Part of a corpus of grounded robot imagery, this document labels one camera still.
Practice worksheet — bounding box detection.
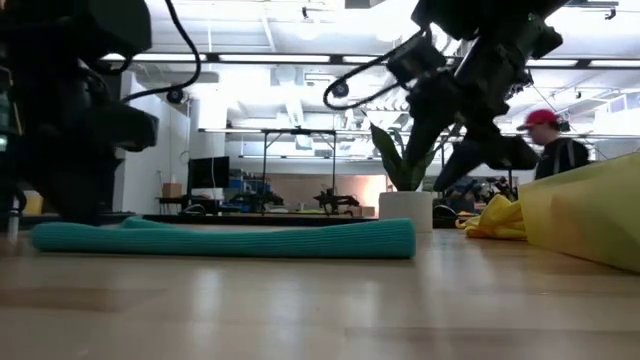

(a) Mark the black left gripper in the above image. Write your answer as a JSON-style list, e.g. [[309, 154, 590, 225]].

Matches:
[[0, 0, 160, 226]]

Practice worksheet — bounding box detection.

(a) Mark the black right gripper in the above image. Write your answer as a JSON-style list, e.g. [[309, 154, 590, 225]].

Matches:
[[387, 0, 566, 193]]

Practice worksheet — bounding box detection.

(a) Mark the yellow microfiber towel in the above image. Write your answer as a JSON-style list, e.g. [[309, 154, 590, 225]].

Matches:
[[454, 193, 529, 241]]

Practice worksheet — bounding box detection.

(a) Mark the yellow translucent plastic bin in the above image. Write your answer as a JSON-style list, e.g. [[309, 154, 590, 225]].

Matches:
[[517, 152, 640, 275]]

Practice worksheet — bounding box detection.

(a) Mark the teal microfiber towel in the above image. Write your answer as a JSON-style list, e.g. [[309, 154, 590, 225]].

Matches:
[[31, 215, 417, 260]]

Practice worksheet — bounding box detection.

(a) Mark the yellow bucket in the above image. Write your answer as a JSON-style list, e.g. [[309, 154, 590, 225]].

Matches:
[[23, 192, 45, 216]]

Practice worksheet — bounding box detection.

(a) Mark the snake plant in white pot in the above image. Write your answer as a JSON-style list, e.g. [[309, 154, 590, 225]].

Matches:
[[369, 123, 464, 234]]

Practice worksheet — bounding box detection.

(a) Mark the person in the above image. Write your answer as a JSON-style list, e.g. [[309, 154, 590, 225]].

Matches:
[[516, 108, 592, 181]]

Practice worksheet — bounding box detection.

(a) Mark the black computer monitor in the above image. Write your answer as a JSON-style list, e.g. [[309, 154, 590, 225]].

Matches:
[[187, 155, 232, 191]]

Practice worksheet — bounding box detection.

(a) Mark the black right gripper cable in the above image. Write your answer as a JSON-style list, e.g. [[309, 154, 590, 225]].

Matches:
[[322, 28, 431, 112]]

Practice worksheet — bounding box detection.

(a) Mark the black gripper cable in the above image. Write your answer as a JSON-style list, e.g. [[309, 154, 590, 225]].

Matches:
[[119, 0, 203, 105], [322, 28, 431, 112]]

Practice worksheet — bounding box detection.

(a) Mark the black background table frame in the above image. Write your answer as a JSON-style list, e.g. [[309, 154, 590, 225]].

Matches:
[[259, 128, 339, 202]]

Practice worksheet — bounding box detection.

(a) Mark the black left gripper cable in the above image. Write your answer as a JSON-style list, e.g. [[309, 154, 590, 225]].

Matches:
[[119, 0, 203, 105]]

